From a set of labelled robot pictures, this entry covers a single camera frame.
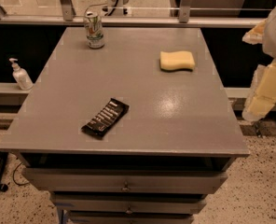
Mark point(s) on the grey drawer cabinet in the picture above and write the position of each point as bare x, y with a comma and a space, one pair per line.
178, 120

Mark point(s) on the black rxbar chocolate wrapper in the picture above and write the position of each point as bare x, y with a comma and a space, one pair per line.
106, 119

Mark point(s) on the yellow sponge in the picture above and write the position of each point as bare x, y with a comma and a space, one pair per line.
171, 61

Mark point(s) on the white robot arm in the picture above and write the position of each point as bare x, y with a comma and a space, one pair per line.
269, 39

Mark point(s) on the top grey drawer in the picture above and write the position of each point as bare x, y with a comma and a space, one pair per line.
72, 180

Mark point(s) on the grey drawer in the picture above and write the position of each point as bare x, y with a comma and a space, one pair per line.
72, 180
118, 218
129, 203

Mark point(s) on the white pump soap bottle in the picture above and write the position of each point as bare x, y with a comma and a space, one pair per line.
21, 76

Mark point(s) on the middle grey drawer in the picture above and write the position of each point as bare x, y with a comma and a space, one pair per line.
129, 203

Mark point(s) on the white green soda can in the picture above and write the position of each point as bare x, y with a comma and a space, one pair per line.
94, 29

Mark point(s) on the metal window railing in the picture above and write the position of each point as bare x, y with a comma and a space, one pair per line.
187, 13

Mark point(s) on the bottom grey drawer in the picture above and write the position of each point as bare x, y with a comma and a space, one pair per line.
118, 218

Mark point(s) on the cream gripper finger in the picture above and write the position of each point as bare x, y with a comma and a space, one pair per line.
255, 35
262, 95

